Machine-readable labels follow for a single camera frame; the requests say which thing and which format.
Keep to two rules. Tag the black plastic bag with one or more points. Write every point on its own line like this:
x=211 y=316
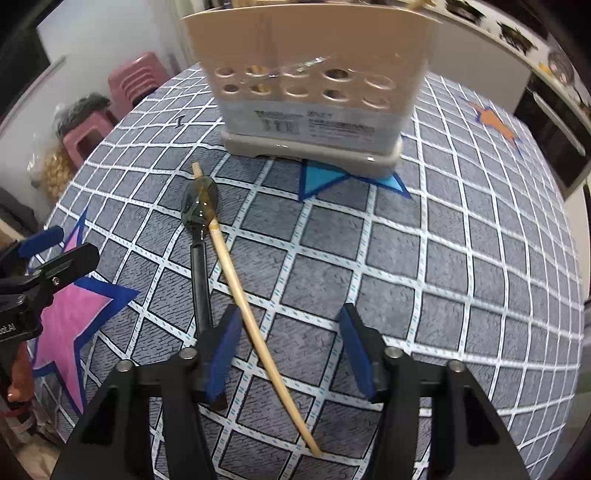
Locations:
x=66 y=118

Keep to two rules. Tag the bag of yellow goods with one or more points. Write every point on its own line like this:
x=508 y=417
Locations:
x=50 y=171

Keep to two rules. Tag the pink plastic stool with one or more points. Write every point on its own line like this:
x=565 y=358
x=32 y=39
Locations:
x=83 y=139
x=135 y=80

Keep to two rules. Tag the black built-in oven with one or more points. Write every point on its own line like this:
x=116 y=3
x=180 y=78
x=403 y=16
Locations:
x=562 y=137

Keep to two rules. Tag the beige utensil holder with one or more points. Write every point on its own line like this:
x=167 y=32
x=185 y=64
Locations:
x=334 y=83

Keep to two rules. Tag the black pot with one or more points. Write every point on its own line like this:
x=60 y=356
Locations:
x=515 y=38

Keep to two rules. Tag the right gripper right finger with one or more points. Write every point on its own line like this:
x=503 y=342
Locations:
x=468 y=438

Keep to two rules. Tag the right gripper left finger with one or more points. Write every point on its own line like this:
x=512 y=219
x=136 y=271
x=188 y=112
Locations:
x=111 y=440

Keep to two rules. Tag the person left hand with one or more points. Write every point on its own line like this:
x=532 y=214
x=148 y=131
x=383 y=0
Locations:
x=22 y=386

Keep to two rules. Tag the dark translucent spoon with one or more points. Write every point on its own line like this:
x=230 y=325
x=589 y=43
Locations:
x=198 y=206

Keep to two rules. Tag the grey checked tablecloth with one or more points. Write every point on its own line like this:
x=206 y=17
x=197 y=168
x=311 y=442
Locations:
x=476 y=263

